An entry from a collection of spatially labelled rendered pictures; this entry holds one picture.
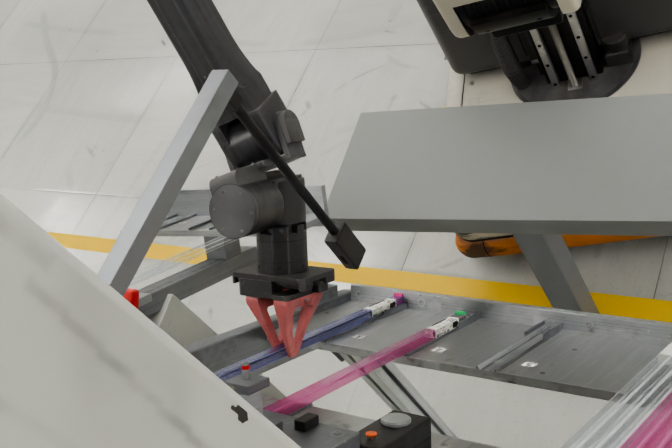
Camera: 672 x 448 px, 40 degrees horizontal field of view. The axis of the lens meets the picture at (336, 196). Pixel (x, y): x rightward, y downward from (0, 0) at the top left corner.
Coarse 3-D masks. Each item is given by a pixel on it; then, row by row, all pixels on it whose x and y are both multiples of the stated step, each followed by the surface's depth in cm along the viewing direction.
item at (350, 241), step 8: (336, 224) 79; (344, 224) 79; (328, 232) 79; (344, 232) 79; (352, 232) 80; (328, 240) 79; (336, 240) 78; (344, 240) 79; (352, 240) 80; (336, 248) 79; (344, 248) 79; (352, 248) 80; (360, 248) 81; (336, 256) 80; (344, 256) 80; (352, 256) 80; (360, 256) 81; (344, 264) 81; (352, 264) 81
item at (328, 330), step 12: (396, 300) 124; (360, 312) 118; (336, 324) 113; (348, 324) 115; (312, 336) 109; (324, 336) 111; (276, 348) 104; (300, 348) 107; (252, 360) 100; (264, 360) 101; (276, 360) 103; (216, 372) 96; (228, 372) 97; (240, 372) 98
